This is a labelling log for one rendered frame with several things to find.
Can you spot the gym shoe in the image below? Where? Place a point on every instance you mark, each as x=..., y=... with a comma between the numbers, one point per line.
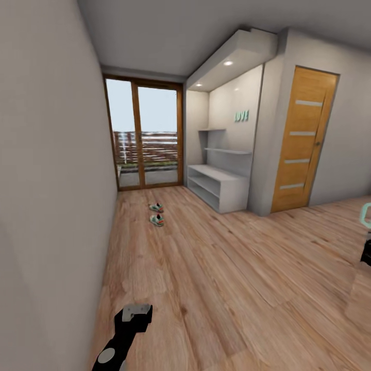
x=157, y=207
x=156, y=219

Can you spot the door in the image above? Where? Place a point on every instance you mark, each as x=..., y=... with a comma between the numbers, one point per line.
x=308, y=109
x=146, y=128

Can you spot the standing mirror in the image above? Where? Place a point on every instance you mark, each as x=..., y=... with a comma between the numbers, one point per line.
x=359, y=305

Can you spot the decorative sign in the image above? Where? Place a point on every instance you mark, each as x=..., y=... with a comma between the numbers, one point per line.
x=241, y=115

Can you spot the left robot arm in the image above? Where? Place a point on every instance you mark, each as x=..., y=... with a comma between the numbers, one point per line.
x=130, y=320

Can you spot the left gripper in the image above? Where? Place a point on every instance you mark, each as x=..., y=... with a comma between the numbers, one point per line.
x=137, y=324

